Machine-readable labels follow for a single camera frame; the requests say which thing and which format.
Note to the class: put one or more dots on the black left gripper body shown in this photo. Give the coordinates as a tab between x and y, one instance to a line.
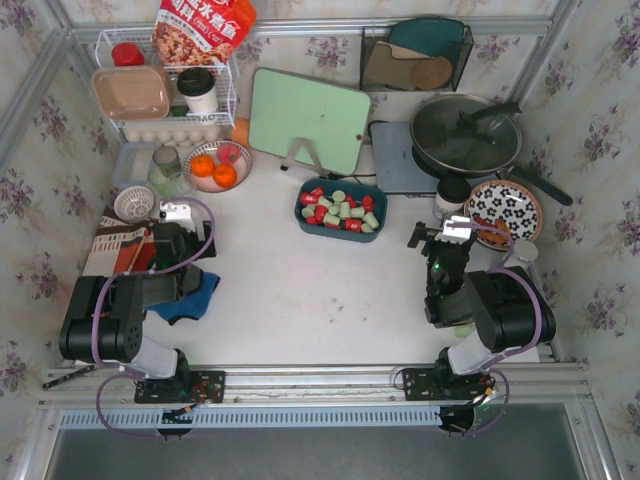
167	236

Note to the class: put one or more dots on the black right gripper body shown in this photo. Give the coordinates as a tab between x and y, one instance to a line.
431	240

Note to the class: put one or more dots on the grey cloth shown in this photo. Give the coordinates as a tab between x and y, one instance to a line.
192	280

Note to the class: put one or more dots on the blue cloth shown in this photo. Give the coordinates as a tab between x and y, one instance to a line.
191	307

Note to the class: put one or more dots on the red capsule top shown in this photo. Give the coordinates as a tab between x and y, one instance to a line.
350	201

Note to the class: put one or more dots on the teal plastic storage basket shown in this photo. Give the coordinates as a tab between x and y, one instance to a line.
355	191

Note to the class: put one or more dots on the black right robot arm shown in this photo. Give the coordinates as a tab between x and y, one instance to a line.
508	313

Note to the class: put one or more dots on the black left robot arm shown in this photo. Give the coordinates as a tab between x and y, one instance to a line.
103	324

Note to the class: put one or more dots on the small white basket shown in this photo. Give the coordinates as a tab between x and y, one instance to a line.
134	203

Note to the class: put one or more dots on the paper coffee cup black lid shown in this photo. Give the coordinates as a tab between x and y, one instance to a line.
452	192

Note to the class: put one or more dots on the clear storage box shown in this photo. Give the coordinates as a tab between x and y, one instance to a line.
133	164

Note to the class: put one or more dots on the wooden chopsticks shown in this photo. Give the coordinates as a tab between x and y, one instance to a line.
137	252

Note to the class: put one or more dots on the carrot pieces on plate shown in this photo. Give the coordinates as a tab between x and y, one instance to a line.
498	233

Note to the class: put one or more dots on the striped red placemat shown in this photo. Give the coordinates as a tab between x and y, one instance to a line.
114	244

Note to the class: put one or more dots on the clear drinking glass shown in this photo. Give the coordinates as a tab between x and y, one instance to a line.
180	185

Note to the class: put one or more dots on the green glass cup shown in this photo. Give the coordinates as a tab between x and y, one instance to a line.
464	331

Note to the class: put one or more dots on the green glass jar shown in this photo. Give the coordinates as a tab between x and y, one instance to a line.
165	171

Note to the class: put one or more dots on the white bottle blue label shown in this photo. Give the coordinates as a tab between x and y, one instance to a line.
524	254

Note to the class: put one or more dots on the orange fruit left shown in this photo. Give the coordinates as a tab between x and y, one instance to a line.
202	166

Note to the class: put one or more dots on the orange fruit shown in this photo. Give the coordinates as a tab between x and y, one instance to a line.
225	176
202	166

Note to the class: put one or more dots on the orange fruit right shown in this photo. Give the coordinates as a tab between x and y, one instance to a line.
225	176

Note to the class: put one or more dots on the floral patterned plate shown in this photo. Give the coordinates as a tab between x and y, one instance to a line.
507	206

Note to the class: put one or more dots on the grey induction cooker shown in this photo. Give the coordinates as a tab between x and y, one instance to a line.
396	170

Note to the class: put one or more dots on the fruit bowl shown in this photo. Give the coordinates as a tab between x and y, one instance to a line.
243	167

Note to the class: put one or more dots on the red apple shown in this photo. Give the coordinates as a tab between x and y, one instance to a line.
228	153

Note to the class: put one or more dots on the egg tray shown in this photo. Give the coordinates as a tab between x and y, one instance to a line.
183	136

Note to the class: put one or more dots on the black frying pan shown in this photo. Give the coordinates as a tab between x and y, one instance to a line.
450	155

